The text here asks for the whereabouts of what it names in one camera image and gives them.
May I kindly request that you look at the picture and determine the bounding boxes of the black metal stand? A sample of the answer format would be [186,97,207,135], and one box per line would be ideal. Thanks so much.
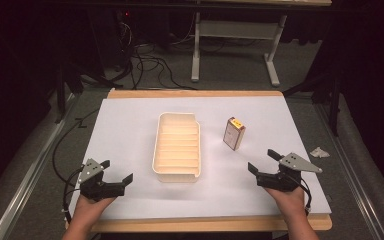
[282,71,344,138]
[53,61,115,125]

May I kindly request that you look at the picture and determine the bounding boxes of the black floor cable bundle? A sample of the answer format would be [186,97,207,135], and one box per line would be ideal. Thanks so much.
[112,19,198,91]

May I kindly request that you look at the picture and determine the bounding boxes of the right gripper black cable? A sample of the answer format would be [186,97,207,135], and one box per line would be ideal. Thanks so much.
[298,179,313,215]

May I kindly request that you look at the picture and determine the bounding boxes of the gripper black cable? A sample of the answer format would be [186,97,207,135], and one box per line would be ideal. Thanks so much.
[52,109,100,225]
[298,179,313,215]

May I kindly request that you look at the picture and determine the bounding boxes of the metal floor rail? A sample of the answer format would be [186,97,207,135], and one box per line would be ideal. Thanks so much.
[314,102,384,240]
[0,94,78,240]

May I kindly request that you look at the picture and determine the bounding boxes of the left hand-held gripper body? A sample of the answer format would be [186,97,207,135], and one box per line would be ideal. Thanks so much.
[77,158,126,202]

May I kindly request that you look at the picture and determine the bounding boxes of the person's left hand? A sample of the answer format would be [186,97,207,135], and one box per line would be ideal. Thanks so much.
[73,194,117,222]

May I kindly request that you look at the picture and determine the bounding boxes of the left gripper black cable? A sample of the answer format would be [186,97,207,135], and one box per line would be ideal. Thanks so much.
[52,109,100,225]

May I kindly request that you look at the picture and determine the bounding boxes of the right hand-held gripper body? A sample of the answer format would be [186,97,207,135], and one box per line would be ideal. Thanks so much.
[255,152,324,193]

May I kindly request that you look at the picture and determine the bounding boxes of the crumpled white tissue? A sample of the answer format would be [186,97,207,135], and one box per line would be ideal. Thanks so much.
[309,146,331,159]

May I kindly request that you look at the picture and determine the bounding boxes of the white table cover sheet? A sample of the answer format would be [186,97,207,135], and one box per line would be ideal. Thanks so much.
[68,96,333,221]

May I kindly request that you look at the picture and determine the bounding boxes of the person's right hand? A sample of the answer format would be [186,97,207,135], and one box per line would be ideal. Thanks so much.
[264,185,310,218]

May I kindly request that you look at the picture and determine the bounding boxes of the small white carton box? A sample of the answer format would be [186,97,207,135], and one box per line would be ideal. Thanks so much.
[222,116,247,152]

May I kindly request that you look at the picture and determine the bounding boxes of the white metal desk frame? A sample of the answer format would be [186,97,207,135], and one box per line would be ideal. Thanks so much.
[190,11,288,88]

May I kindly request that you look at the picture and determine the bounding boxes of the white ribbed plastic tray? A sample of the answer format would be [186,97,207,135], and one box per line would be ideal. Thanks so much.
[151,111,202,184]

